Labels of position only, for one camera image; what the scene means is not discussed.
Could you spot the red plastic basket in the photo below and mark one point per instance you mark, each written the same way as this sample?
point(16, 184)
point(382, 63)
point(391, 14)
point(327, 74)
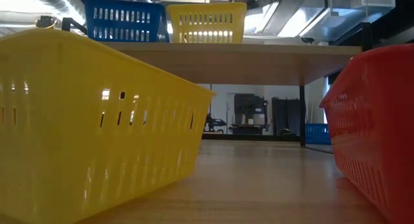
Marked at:
point(372, 120)

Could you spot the wooden shelf with black legs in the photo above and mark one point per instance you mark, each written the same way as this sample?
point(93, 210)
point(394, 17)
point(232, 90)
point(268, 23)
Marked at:
point(242, 65)

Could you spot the blue plastic basket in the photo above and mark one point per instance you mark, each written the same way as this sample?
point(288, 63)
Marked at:
point(318, 133)
point(123, 2)

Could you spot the black machine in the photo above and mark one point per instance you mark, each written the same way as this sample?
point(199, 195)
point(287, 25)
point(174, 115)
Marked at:
point(249, 107)

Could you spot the round dark shiny object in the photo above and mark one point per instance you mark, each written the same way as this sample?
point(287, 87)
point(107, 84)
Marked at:
point(46, 22)

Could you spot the thin yellow pole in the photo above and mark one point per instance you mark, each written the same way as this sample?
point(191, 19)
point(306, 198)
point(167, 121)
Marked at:
point(312, 114)

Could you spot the dark blue machine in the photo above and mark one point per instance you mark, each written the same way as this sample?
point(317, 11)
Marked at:
point(215, 123)

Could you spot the silver ventilation duct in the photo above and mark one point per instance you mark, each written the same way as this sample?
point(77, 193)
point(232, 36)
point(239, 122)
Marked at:
point(323, 20)

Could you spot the black panel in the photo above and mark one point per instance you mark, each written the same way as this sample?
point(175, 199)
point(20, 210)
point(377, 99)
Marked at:
point(286, 115)

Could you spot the yellow plastic basket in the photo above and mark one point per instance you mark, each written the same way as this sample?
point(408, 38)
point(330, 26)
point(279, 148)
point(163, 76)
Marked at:
point(207, 7)
point(81, 136)

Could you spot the black aluminium table frame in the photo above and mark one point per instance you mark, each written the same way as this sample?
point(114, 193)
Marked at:
point(252, 137)

